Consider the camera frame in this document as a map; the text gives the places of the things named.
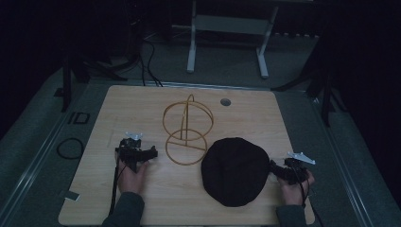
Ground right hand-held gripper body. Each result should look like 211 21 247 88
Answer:
281 151 317 186

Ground left hand-held gripper cable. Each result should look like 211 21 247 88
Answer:
108 150 128 218

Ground gold wire hat stand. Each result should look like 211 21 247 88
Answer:
162 93 215 166

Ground white metal desk frame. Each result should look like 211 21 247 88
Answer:
185 0 281 79

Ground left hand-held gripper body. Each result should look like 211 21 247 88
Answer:
114 131 149 173

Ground black floor cables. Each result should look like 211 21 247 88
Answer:
137 37 165 88

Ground right hand-held gripper cable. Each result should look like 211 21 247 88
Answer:
291 165 325 227

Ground black hat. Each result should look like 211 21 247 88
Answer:
200 136 271 208

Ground black tripod stand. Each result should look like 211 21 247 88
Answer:
52 53 129 114
270 31 348 128

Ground hand-held gripper cable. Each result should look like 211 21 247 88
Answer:
108 150 128 218
291 165 325 227

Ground person's left hand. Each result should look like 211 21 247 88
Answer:
117 159 149 195

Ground person's right hand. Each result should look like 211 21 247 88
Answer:
278 169 316 207

